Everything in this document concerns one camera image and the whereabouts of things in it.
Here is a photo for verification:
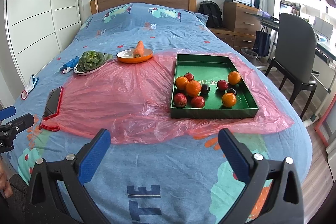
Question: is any small dark plum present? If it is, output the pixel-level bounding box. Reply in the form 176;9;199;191
227;88;237;96

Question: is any red apple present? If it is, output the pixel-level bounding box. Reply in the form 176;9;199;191
217;80;228;92
173;93;187;107
184;72;194;82

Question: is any large orange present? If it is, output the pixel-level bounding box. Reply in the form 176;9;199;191
228;71;241;85

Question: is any small orange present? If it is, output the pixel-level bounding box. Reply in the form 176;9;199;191
185;80;202;97

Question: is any orange fruit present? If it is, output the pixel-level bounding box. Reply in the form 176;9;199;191
175;76;189;90

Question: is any red tomato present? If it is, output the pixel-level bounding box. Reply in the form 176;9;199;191
190;96;205;109

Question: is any left hand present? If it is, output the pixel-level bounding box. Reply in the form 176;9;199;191
0;163;13;198

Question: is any smartphone red case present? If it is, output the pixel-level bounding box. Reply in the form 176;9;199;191
43;86;64;121

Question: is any white red glove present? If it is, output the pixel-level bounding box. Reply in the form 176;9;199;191
21;75;39;100

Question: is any pink plastic sheet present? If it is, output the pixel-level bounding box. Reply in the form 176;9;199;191
42;52;294;144

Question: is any blue cartoon bedsheet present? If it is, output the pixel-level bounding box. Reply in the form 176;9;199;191
7;3;313;223

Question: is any white wardrobe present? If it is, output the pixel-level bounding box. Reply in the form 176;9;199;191
5;0;81;84

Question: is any orange white plate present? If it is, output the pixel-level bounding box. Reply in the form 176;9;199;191
115;48;154;64

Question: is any carrot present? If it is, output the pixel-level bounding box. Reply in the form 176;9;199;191
133;40;144;58

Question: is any green tray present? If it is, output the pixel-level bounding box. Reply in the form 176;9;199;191
170;54;259;119

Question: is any grey chair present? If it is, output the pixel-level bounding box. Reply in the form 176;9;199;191
265;13;317;118

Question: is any grey trash bin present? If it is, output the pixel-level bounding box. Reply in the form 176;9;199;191
240;48;258;65

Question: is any dark blue tote bag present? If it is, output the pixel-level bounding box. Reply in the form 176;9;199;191
253;26;270;57

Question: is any desk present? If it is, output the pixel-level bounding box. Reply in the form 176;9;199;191
256;9;336;70

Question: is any low wooden nightstand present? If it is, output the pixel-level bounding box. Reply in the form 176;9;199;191
209;28;235;48

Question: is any wooden drawer cabinet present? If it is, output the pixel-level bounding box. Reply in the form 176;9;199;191
223;2;261;52

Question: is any black backpack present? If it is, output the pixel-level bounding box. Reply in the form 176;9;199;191
198;1;223;28

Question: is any red keychain strap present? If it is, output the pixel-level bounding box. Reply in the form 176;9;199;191
38;120;61;132

